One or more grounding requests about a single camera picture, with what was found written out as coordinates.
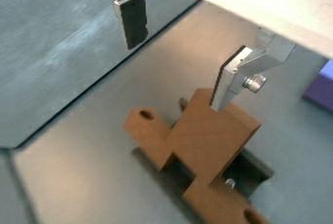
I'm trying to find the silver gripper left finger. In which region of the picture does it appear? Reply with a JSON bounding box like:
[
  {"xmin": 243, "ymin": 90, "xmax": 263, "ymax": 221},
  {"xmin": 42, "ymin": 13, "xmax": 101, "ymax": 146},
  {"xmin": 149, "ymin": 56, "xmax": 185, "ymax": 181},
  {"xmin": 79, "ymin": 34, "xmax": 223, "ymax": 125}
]
[{"xmin": 116, "ymin": 0, "xmax": 149, "ymax": 50}]

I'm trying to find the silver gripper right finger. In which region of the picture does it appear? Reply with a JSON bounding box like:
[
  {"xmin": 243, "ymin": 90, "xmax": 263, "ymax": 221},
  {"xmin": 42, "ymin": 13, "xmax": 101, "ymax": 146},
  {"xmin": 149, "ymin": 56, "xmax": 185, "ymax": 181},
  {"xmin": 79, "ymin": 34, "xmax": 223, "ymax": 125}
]
[{"xmin": 211, "ymin": 28, "xmax": 297, "ymax": 111}]

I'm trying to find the brown T-shaped block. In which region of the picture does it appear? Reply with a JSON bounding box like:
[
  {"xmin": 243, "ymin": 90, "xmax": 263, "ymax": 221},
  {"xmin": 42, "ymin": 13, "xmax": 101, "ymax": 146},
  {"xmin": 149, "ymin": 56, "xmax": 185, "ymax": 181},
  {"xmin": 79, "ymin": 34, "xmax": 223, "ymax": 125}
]
[{"xmin": 122, "ymin": 87, "xmax": 271, "ymax": 224}]

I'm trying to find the purple base block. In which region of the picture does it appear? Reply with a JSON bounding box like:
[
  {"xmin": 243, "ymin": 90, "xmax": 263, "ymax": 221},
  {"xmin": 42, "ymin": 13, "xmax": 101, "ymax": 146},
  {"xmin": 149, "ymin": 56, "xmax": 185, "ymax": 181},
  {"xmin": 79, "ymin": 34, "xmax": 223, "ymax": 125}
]
[{"xmin": 304, "ymin": 60, "xmax": 333, "ymax": 112}]

